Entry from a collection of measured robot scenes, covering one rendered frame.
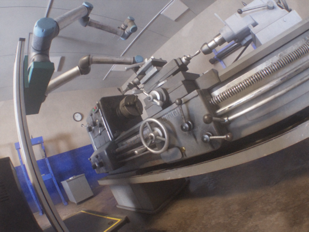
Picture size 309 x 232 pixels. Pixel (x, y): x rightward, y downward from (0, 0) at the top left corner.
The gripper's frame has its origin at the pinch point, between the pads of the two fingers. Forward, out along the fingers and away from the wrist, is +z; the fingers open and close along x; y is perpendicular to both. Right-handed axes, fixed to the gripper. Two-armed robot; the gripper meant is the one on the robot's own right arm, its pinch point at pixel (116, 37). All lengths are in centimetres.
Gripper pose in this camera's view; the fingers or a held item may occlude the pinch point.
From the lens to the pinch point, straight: 196.4
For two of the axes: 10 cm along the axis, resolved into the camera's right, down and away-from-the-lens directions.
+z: -6.5, 4.0, 6.5
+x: 7.6, 4.6, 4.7
